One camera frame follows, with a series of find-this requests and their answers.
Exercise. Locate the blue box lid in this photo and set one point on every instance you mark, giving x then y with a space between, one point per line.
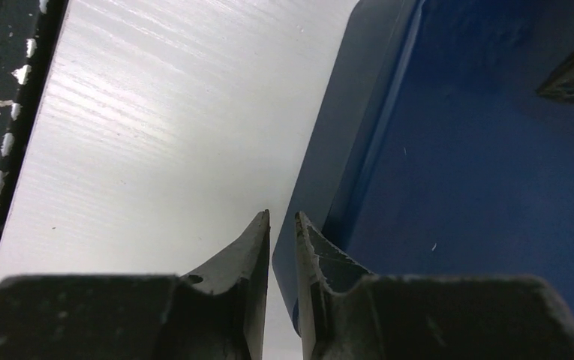
441 146

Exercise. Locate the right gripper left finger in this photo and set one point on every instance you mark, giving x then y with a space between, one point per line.
216 311

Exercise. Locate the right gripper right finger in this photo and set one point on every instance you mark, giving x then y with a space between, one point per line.
349 312

